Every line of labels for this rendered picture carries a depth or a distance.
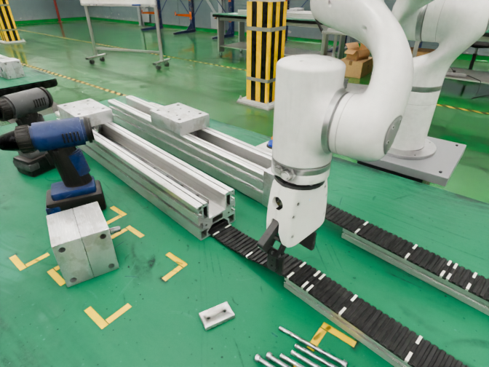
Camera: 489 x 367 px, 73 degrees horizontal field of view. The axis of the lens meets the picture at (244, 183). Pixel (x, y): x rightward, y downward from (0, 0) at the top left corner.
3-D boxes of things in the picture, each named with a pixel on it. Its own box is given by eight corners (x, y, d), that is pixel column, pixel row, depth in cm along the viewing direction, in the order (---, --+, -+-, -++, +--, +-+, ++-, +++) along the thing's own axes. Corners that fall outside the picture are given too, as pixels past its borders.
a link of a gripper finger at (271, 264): (273, 253, 48) (271, 285, 52) (287, 243, 50) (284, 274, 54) (257, 242, 50) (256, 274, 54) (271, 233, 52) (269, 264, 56)
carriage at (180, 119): (210, 135, 103) (209, 113, 99) (181, 144, 96) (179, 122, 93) (180, 121, 113) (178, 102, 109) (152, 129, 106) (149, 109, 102)
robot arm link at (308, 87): (347, 154, 47) (291, 138, 52) (364, 57, 40) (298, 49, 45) (320, 178, 41) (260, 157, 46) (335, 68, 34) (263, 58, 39)
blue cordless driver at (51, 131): (112, 209, 78) (89, 121, 67) (15, 232, 71) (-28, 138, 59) (108, 194, 84) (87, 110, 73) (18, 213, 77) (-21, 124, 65)
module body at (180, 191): (235, 221, 75) (234, 188, 70) (200, 241, 68) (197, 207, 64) (89, 127, 123) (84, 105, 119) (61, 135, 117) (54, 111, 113)
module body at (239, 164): (287, 189, 86) (290, 160, 82) (262, 204, 80) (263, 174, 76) (135, 115, 135) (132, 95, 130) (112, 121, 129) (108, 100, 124)
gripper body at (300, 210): (299, 191, 42) (292, 255, 48) (341, 165, 49) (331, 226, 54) (257, 171, 47) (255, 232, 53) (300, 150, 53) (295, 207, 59)
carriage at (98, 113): (116, 129, 107) (111, 108, 103) (81, 138, 100) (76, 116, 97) (94, 116, 116) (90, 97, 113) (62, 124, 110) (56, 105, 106)
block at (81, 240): (132, 263, 63) (123, 223, 58) (67, 287, 58) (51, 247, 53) (119, 234, 70) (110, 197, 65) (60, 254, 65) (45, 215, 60)
